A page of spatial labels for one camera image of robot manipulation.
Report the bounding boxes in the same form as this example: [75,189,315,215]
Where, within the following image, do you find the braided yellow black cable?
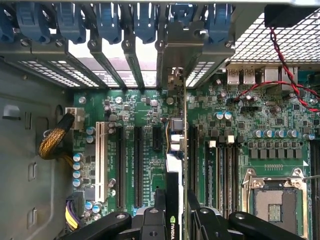
[37,112,76,161]

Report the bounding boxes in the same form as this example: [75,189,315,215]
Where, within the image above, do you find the short black expansion slot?
[152,125,163,151]

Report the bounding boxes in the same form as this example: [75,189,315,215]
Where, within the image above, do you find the silver rear port block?
[226,67,256,85]
[263,66,299,91]

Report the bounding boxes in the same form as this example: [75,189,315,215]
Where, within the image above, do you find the green RAM stick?
[204,139,220,210]

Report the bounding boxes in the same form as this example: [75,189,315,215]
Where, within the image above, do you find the black RAM slot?
[219,136,241,213]
[309,139,320,240]

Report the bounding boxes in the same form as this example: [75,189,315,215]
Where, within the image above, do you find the red black twisted wire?
[232,26,320,113]

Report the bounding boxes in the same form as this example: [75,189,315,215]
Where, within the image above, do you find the green motherboard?
[71,65,320,240]

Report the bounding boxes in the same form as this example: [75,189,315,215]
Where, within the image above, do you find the yellow purple wire bundle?
[64,191,85,232]

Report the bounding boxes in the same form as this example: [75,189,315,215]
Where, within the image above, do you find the white expansion slot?
[95,121,106,204]

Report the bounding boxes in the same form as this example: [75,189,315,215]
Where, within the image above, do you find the long black expansion slot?
[188,125,199,198]
[116,125,126,210]
[133,125,144,209]

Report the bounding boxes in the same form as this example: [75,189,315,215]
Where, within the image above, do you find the perforated metal slot cover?
[186,41,236,89]
[0,44,81,89]
[31,41,101,89]

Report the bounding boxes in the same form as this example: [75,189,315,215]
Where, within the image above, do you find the grey metal PC case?
[0,0,320,240]

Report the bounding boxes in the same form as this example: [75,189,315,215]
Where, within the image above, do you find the silver CPU socket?
[241,167,310,240]

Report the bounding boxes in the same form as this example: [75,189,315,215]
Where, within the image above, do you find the blue card retention clip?
[15,1,52,45]
[171,2,195,30]
[95,2,124,45]
[131,2,158,45]
[0,6,15,44]
[55,2,88,45]
[204,2,233,45]

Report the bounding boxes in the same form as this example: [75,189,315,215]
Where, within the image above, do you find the white power connector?
[64,106,86,131]

